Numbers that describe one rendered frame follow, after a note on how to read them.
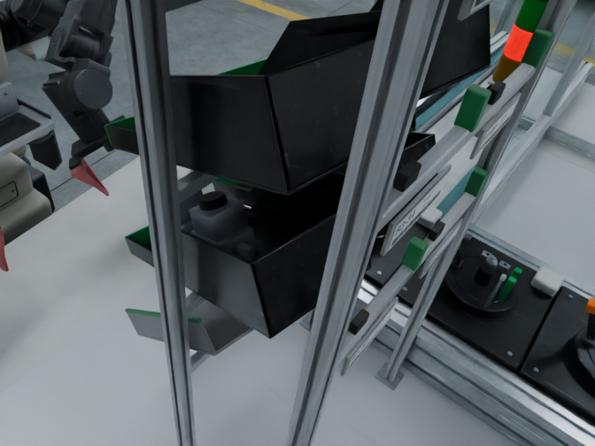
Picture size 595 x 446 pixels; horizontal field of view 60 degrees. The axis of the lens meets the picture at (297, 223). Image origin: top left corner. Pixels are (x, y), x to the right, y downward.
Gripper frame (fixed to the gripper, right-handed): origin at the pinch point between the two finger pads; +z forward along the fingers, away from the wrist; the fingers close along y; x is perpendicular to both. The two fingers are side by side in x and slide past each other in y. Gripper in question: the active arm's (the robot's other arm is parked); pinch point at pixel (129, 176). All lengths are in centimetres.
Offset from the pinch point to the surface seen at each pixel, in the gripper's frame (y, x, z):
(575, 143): 108, 17, 66
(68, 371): -25.0, -15.4, 18.2
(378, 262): 30.6, -17.9, 32.3
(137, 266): -9.9, 4.0, 18.4
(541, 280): 54, -31, 46
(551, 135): 105, 24, 64
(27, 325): -29.3, -4.6, 12.5
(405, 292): 31, -25, 35
